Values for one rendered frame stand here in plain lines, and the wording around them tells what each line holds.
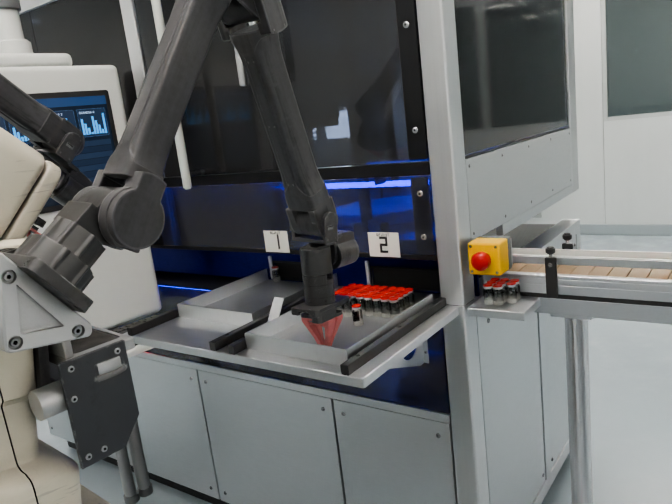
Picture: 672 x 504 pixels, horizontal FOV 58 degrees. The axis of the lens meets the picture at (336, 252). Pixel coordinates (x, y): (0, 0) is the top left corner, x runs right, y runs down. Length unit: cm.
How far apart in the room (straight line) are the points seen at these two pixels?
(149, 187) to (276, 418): 121
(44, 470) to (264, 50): 69
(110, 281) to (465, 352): 104
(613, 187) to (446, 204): 469
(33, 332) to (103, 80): 122
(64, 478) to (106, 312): 96
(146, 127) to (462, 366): 92
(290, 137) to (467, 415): 81
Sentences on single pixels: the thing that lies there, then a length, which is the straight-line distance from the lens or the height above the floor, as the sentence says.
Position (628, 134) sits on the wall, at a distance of 591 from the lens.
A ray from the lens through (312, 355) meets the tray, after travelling 117.
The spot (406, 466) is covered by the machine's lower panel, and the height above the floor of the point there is 43.
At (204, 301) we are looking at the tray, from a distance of 165.
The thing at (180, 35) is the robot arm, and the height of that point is 146.
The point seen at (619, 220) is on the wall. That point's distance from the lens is 603.
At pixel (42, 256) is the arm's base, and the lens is 76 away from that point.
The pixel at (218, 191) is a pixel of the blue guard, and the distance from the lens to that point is 177.
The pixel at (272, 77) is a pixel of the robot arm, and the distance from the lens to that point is 99.
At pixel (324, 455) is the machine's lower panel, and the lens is 183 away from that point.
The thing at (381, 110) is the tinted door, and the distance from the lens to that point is 141.
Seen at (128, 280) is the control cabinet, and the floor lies 93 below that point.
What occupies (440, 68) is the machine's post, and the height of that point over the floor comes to 140.
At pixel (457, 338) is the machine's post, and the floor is 80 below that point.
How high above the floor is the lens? 133
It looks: 12 degrees down
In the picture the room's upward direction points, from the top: 7 degrees counter-clockwise
